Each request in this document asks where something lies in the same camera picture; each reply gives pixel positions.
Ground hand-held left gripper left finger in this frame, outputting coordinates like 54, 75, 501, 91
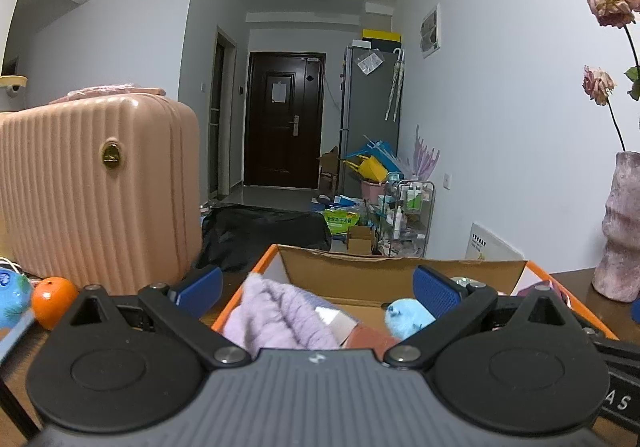
62, 265, 251, 369

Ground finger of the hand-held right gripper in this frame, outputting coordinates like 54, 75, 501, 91
582, 321, 640, 368

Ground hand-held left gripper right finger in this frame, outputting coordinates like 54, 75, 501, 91
384, 265, 581, 369

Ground blue plush toy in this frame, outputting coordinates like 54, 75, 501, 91
385, 298, 436, 341

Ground red cardboard box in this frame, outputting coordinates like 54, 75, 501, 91
209, 243, 621, 364

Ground brick red cloth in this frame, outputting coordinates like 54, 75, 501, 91
344, 321, 401, 361

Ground lavender fluffy headband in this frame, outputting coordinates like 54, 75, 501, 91
222, 274, 344, 361

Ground white board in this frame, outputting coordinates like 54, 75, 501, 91
464, 221, 526, 262

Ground metal rolling cart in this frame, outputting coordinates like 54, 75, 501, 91
377, 179, 436, 258

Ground black duffel bag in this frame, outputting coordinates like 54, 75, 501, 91
199, 205, 333, 273

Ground small cardboard box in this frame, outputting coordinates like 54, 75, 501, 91
346, 225, 377, 256

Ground purple textured vase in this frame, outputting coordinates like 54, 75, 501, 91
592, 151, 640, 303

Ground green snack bag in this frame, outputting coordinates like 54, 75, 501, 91
323, 208, 362, 236

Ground pink bucket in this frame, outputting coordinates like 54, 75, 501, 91
360, 178, 386, 203

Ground pink ribbed suitcase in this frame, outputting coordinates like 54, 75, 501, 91
0, 87, 202, 296

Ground blue and yellow bags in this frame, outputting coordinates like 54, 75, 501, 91
342, 139, 404, 180

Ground orange tangerine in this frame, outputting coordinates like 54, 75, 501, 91
31, 276, 80, 331

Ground open cardboard carton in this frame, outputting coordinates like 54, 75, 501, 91
318, 146, 341, 193

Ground grey refrigerator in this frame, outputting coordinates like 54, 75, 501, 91
339, 45, 404, 198

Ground dark brown door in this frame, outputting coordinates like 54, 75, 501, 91
243, 51, 326, 190

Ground blue round toy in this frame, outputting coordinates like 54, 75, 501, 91
0, 268, 34, 328

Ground clear folded umbrella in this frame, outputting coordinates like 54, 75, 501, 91
384, 46, 406, 122

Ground plastic sleeve on refrigerator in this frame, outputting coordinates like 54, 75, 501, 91
355, 51, 385, 76

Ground yellow and black box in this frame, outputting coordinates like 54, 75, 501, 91
361, 29, 403, 48

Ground dried pink roses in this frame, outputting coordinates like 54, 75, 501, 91
582, 0, 640, 153

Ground purple flower wall decoration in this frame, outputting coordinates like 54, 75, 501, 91
409, 124, 441, 180

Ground white cable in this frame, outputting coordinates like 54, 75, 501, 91
0, 256, 32, 279

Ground wall electrical panel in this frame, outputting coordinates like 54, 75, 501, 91
420, 5, 443, 59

